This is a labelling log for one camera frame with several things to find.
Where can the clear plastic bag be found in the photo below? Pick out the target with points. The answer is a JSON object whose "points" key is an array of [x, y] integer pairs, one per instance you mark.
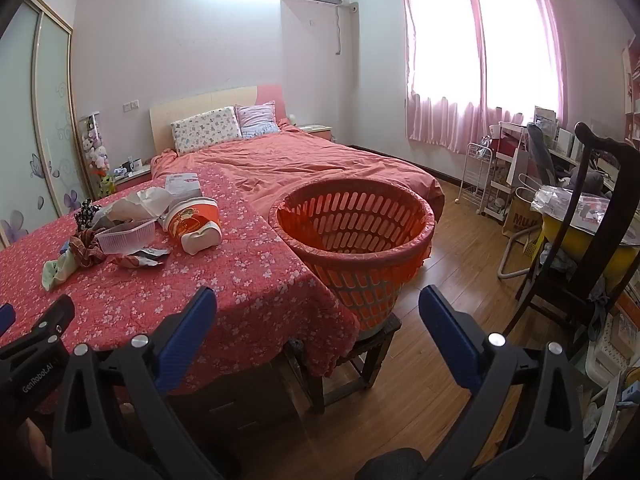
{"points": [[560, 200]]}

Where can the cream cloth item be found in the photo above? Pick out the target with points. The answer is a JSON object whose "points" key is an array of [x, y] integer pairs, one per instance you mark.
{"points": [[145, 202]]}

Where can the white shopping bag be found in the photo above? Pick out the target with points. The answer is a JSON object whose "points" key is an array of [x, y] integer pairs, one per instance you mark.
{"points": [[517, 167]]}

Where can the white floral pillow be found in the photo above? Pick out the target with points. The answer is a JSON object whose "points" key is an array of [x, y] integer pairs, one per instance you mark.
{"points": [[205, 130]]}

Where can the torn white envelope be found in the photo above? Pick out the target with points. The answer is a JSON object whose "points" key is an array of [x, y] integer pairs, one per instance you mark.
{"points": [[184, 185]]}

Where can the white printed snack wrapper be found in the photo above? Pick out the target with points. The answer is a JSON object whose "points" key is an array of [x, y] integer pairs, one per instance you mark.
{"points": [[155, 255]]}

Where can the yellow plastic basin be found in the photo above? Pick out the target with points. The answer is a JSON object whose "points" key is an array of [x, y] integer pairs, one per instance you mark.
{"points": [[565, 240]]}

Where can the red floral tablecloth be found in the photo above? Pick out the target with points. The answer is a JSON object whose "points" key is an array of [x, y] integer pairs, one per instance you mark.
{"points": [[210, 280]]}

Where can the bed with coral duvet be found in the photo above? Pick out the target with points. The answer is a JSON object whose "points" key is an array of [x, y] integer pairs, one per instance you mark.
{"points": [[310, 160]]}

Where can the white perforated plastic basket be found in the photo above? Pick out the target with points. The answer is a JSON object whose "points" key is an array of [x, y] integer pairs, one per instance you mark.
{"points": [[612, 345]]}

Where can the black floral cloth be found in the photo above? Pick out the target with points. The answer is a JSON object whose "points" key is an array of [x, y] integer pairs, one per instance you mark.
{"points": [[87, 215]]}

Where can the brown paper bag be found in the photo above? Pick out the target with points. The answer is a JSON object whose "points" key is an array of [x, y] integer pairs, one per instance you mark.
{"points": [[520, 222]]}

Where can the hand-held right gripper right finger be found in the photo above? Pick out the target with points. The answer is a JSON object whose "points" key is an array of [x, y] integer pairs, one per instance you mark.
{"points": [[449, 331]]}

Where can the hanging bag of plush toys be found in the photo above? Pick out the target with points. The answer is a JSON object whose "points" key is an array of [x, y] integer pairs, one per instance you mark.
{"points": [[96, 145]]}

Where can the white wall switch plate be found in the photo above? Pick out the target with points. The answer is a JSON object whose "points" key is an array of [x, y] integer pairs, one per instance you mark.
{"points": [[131, 105]]}

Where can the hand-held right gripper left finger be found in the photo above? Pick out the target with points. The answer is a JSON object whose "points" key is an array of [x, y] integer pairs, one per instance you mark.
{"points": [[186, 332]]}

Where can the yellow green plush toy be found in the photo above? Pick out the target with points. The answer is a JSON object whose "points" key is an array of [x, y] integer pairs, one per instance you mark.
{"points": [[106, 185]]}

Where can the white air conditioner pipe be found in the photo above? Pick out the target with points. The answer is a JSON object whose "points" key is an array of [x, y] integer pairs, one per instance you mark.
{"points": [[338, 30]]}

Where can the dark wooden stool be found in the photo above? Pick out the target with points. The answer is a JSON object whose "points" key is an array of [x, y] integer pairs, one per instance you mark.
{"points": [[367, 355]]}

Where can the floral glass sliding wardrobe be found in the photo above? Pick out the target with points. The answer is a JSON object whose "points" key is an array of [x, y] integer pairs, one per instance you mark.
{"points": [[47, 125]]}

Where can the pink striped pillow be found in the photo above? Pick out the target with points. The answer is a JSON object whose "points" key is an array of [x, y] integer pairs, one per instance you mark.
{"points": [[256, 119]]}

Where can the dark wooden chair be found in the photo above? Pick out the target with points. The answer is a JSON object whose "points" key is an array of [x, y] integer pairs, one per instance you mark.
{"points": [[597, 170]]}

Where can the red plaid cloth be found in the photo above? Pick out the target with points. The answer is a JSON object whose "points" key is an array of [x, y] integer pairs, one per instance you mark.
{"points": [[85, 252]]}

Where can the pink sheer curtain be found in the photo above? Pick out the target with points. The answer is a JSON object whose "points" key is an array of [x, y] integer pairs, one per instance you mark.
{"points": [[440, 50]]}

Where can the grey office chair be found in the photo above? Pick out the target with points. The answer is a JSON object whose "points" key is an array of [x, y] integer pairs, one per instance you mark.
{"points": [[542, 155]]}

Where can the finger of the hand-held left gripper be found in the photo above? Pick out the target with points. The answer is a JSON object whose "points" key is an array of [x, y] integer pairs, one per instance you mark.
{"points": [[5, 317], [50, 320]]}

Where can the red snack wrapper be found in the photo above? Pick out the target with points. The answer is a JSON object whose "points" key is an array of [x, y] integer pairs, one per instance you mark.
{"points": [[125, 261]]}

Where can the red white instant noodle cup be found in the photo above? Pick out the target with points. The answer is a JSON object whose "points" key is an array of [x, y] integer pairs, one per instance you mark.
{"points": [[192, 222]]}

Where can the clear plastic food container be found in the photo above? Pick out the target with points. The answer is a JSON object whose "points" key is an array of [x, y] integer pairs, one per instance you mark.
{"points": [[125, 237]]}

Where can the pale sock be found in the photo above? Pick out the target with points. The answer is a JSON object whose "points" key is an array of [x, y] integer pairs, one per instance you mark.
{"points": [[56, 272]]}

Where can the pink nightstand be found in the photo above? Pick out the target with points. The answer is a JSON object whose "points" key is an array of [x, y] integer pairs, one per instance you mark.
{"points": [[132, 177], [317, 131]]}

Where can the orange plastic laundry basket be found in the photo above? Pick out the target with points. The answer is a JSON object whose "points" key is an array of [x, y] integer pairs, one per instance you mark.
{"points": [[350, 260]]}

